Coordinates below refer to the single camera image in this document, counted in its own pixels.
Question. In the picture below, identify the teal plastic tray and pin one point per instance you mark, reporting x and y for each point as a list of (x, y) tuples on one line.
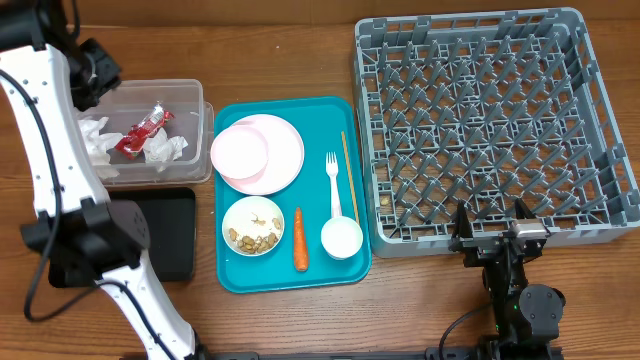
[(319, 121)]

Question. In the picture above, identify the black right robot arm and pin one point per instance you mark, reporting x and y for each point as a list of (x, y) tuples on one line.
[(527, 315)]

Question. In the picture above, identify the orange carrot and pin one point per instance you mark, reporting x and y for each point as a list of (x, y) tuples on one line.
[(300, 251)]

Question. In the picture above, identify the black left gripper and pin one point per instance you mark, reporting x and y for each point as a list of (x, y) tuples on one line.
[(114, 76)]

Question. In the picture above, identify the large pink plate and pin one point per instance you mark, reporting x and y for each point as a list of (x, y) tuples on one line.
[(284, 155)]

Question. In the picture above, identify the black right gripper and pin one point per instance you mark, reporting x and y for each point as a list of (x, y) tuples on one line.
[(485, 248)]

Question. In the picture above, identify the white cup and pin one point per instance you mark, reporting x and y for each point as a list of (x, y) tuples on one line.
[(341, 237)]

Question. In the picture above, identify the wooden chopstick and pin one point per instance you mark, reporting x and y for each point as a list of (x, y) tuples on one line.
[(350, 177)]

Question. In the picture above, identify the red snack wrapper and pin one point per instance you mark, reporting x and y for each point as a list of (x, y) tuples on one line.
[(132, 143)]

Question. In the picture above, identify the white bowl with peanuts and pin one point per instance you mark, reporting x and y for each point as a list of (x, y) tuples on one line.
[(253, 226)]

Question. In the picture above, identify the black tray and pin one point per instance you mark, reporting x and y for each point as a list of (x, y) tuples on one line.
[(170, 235)]

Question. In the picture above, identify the small pink plate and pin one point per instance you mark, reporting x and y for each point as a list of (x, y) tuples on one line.
[(239, 152)]

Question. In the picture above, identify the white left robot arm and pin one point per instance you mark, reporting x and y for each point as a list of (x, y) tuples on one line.
[(48, 76)]

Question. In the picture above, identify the grey dishwasher rack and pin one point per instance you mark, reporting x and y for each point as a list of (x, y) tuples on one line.
[(485, 109)]

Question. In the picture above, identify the white plastic fork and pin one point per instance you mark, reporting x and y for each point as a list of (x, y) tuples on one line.
[(332, 171)]

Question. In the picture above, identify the clear plastic bin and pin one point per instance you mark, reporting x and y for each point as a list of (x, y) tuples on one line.
[(193, 120)]

